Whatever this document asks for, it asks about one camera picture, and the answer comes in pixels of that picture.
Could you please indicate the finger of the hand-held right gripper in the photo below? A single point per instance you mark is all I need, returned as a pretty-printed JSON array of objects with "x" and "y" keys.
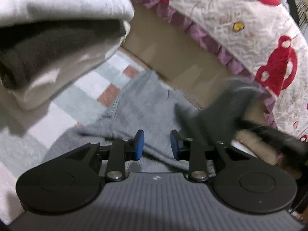
[{"x": 189, "y": 115}]

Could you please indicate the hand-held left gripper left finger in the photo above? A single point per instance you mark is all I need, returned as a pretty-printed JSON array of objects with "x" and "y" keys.
[{"x": 139, "y": 146}]

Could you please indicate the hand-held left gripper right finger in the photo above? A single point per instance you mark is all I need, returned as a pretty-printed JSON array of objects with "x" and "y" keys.
[{"x": 174, "y": 146}]

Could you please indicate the grey knit sweater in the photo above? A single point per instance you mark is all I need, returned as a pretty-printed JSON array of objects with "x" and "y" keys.
[{"x": 144, "y": 105}]

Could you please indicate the beige bed base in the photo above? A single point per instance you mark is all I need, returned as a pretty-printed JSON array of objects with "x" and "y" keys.
[{"x": 168, "y": 53}]

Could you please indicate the checkered rug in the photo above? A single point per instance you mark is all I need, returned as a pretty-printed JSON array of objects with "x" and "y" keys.
[{"x": 72, "y": 96}]

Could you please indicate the folded cream garment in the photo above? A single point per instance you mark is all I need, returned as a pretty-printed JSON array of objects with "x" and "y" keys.
[{"x": 60, "y": 77}]

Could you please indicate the white quilted bedspread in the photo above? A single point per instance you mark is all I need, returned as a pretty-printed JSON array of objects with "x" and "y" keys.
[{"x": 216, "y": 9}]

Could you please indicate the black chair back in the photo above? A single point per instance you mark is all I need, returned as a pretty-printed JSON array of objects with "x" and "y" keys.
[{"x": 291, "y": 7}]

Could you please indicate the white radiator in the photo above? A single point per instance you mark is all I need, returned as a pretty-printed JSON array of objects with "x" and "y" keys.
[{"x": 303, "y": 9}]

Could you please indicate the folded pale grey garment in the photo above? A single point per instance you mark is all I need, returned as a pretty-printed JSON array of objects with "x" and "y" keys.
[{"x": 60, "y": 2}]

